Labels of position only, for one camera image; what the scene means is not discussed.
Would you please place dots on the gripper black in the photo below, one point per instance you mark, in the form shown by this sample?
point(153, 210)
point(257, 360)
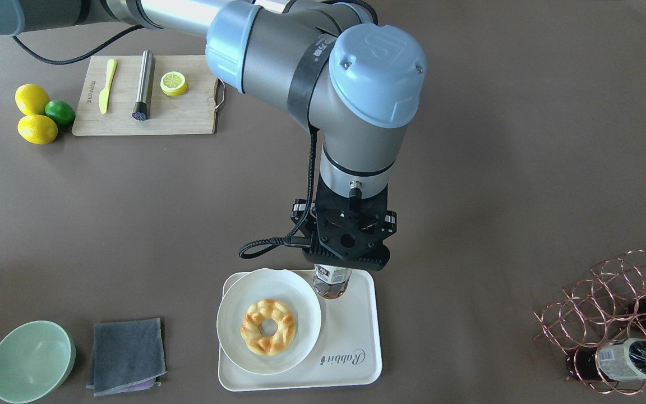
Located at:
point(391, 220)

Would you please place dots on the tea bottle white cap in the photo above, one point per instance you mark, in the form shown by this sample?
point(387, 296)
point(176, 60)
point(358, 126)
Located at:
point(330, 281)

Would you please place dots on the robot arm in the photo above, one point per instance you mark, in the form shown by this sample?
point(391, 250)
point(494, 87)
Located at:
point(328, 64)

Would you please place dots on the beige serving tray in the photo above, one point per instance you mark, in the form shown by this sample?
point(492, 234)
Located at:
point(337, 341)

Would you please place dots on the tea bottle in rack front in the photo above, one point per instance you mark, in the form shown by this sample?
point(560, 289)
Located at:
point(618, 361)

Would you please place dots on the white round plate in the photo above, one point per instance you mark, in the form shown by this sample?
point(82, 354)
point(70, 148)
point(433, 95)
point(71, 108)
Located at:
point(279, 284)

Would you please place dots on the wooden cutting board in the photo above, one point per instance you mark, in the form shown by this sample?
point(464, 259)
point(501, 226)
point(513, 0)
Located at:
point(192, 113)

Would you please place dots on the half lemon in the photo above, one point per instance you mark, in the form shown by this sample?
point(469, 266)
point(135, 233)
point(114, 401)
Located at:
point(173, 84)

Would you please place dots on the steel muddler black tip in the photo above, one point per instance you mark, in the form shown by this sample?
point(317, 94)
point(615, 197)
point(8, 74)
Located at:
point(141, 104)

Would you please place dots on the dark grey cloth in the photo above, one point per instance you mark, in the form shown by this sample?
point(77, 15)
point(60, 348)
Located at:
point(126, 357)

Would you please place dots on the yellow plastic knife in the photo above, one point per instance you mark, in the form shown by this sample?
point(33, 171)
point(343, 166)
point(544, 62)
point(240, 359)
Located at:
point(103, 97)

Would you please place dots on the green lime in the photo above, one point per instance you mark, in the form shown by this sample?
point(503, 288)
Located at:
point(60, 112)

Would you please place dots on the whole lemon near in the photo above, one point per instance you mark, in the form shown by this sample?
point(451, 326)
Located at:
point(38, 129)

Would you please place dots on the whole lemon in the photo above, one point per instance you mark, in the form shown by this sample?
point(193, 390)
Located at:
point(31, 99)
point(38, 129)

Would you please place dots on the whole lemon far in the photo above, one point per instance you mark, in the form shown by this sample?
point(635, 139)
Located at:
point(31, 99)

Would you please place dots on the green ceramic bowl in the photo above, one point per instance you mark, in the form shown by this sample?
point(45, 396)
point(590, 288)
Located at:
point(35, 359)

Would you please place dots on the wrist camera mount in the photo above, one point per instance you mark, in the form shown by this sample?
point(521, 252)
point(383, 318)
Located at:
point(349, 235)

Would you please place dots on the twisted ring pastry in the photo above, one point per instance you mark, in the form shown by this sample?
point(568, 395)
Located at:
point(268, 327)

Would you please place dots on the copper wire bottle rack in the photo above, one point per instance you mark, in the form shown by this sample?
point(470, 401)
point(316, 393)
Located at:
point(600, 307)

